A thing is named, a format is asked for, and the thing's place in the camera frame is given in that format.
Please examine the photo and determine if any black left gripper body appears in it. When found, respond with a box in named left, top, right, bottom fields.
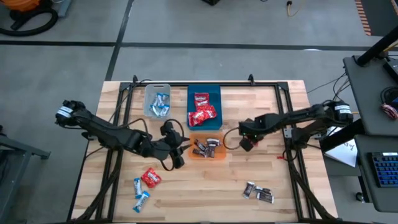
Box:
left=153, top=121, right=188, bottom=170

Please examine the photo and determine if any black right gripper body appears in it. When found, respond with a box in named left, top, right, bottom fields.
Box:
left=238, top=114, right=267, bottom=153

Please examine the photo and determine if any red candy bag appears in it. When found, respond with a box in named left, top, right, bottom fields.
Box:
left=203, top=107, right=218, bottom=121
left=140, top=167, right=162, bottom=189
left=188, top=111, right=206, bottom=128
left=194, top=92, right=210, bottom=107
left=197, top=104, right=215, bottom=114

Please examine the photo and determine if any orange translucent plastic bin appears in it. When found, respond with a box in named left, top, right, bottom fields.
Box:
left=188, top=133, right=227, bottom=161

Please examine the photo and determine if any blue plastic bin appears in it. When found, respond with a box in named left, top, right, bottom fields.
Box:
left=186, top=84, right=223, bottom=131

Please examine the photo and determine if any white plastic bin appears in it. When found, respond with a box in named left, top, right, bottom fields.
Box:
left=143, top=83, right=172, bottom=121

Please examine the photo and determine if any black support beam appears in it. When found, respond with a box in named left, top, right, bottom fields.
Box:
left=319, top=119, right=365, bottom=153

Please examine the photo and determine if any white paper sheet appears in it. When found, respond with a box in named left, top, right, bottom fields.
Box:
left=325, top=126, right=358, bottom=168

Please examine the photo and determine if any grey desk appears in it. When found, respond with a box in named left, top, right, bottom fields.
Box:
left=354, top=134, right=398, bottom=213
left=343, top=54, right=398, bottom=138

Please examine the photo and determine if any backlit black keyboard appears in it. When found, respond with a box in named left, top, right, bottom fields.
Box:
left=370, top=151, right=398, bottom=189

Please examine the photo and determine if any grey metal cart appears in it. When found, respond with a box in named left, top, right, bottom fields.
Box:
left=0, top=124, right=51, bottom=224

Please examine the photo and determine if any dark striped-edge floor mat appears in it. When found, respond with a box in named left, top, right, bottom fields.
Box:
left=354, top=0, right=398, bottom=37

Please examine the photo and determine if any orange shop vacuum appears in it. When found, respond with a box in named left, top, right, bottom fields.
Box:
left=8, top=0, right=42, bottom=12

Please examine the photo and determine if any black aluminium table frame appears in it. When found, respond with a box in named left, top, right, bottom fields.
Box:
left=67, top=73, right=338, bottom=224

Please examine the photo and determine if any yellow cable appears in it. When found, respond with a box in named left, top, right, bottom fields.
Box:
left=286, top=0, right=307, bottom=17

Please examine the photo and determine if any pink braided cable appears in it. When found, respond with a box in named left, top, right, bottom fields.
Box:
left=381, top=103, right=398, bottom=121

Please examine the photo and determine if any black diagonal post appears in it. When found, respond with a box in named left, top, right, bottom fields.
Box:
left=356, top=26, right=398, bottom=68

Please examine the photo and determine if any black vacuum hose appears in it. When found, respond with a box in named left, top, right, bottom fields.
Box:
left=0, top=5, right=59, bottom=37

